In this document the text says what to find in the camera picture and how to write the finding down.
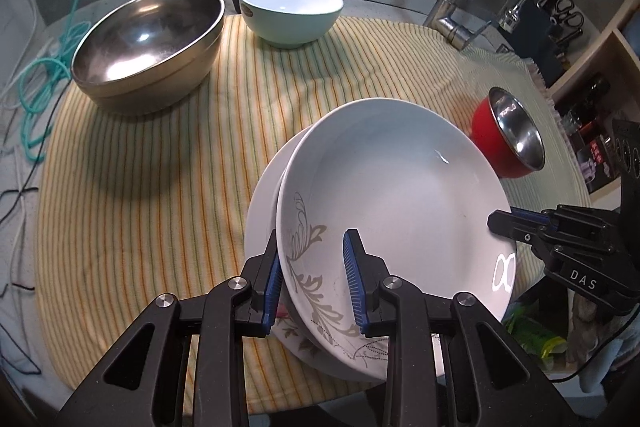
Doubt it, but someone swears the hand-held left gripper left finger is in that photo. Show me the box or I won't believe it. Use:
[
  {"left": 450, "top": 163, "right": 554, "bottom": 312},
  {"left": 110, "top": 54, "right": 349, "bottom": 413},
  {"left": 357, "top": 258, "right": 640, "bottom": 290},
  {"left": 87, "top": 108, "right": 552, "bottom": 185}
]
[{"left": 60, "top": 229, "right": 286, "bottom": 427}]

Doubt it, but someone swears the pink floral plate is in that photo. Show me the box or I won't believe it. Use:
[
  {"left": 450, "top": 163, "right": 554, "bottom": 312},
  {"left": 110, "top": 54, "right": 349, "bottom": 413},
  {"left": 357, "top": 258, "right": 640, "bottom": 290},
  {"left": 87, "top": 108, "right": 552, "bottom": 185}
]
[{"left": 244, "top": 127, "right": 396, "bottom": 370}]

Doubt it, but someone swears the white plate grey leaf pattern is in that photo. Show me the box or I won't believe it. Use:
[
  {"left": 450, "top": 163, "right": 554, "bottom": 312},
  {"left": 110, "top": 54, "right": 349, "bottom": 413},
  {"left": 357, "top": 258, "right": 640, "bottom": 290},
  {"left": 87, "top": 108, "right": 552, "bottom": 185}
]
[{"left": 276, "top": 98, "right": 517, "bottom": 383}]

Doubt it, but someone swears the red steel bowl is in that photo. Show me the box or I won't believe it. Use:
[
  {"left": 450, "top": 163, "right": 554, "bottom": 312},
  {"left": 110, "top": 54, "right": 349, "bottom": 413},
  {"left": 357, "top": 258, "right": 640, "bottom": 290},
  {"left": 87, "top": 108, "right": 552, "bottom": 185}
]
[{"left": 470, "top": 87, "right": 546, "bottom": 179}]

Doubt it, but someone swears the teal cable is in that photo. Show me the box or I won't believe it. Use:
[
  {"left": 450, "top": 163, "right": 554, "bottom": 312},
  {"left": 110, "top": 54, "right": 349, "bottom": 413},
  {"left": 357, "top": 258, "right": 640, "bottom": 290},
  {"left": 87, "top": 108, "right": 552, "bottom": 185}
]
[{"left": 17, "top": 0, "right": 96, "bottom": 162}]

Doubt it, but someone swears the light green bowl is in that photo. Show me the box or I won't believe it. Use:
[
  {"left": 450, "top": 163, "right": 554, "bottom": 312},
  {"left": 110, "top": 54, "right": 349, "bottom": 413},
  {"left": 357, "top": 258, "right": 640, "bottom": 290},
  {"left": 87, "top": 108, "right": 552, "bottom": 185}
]
[{"left": 238, "top": 0, "right": 344, "bottom": 49}]

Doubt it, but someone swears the yellow striped cloth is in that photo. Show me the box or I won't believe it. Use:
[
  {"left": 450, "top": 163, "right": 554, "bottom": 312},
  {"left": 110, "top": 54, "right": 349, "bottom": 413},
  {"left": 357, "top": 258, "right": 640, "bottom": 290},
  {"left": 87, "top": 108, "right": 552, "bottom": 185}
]
[{"left": 36, "top": 13, "right": 546, "bottom": 415}]

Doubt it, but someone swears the green plastic bag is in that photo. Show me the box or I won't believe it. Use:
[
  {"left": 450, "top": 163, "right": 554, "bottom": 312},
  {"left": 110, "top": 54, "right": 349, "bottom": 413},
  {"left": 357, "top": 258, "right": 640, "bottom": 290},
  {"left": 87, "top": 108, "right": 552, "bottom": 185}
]
[{"left": 505, "top": 302, "right": 567, "bottom": 358}]

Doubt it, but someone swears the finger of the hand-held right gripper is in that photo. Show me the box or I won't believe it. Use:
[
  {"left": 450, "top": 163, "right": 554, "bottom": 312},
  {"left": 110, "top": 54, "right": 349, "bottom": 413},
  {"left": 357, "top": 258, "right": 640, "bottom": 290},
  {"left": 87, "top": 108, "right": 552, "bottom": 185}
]
[{"left": 487, "top": 207, "right": 551, "bottom": 248}]

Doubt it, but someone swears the wooden shelf unit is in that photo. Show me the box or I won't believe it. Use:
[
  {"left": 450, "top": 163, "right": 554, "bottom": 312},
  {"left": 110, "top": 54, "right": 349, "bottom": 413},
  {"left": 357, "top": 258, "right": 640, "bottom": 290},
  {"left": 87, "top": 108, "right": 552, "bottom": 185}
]
[{"left": 547, "top": 0, "right": 640, "bottom": 198}]

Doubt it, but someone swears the knife block with scissors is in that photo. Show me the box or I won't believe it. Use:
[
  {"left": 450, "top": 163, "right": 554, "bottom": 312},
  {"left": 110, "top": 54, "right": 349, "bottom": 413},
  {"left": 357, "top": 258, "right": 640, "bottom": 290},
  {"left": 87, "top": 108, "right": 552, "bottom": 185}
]
[{"left": 535, "top": 0, "right": 586, "bottom": 58}]

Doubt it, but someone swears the black cable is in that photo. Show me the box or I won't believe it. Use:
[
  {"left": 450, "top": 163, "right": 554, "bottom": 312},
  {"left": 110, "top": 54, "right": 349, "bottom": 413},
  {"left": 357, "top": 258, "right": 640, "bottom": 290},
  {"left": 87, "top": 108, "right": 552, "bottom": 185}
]
[{"left": 0, "top": 187, "right": 41, "bottom": 378}]

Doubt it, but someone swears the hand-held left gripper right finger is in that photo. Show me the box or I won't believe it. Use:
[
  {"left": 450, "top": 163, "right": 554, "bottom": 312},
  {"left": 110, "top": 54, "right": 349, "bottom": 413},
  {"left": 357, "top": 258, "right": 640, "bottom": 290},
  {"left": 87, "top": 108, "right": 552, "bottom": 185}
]
[{"left": 341, "top": 229, "right": 581, "bottom": 427}]

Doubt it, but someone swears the large stainless steel bowl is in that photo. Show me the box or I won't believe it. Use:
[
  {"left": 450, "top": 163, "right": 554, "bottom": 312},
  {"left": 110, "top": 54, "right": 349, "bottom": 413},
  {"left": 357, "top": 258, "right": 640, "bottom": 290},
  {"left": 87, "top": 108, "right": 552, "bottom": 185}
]
[{"left": 71, "top": 0, "right": 226, "bottom": 115}]

